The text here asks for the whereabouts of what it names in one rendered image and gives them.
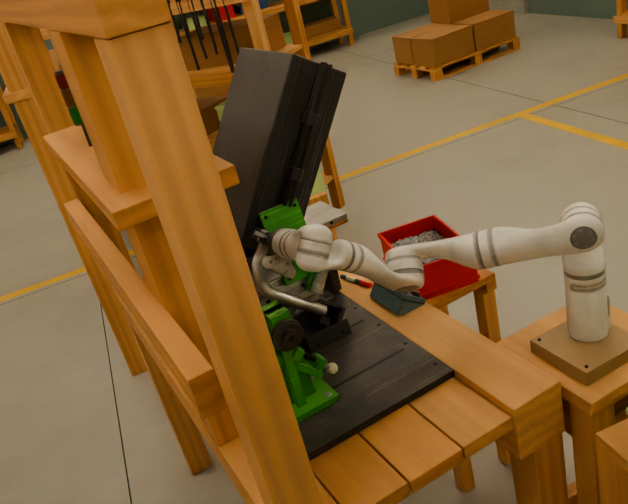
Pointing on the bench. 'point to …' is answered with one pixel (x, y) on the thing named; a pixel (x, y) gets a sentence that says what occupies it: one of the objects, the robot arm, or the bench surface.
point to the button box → (398, 301)
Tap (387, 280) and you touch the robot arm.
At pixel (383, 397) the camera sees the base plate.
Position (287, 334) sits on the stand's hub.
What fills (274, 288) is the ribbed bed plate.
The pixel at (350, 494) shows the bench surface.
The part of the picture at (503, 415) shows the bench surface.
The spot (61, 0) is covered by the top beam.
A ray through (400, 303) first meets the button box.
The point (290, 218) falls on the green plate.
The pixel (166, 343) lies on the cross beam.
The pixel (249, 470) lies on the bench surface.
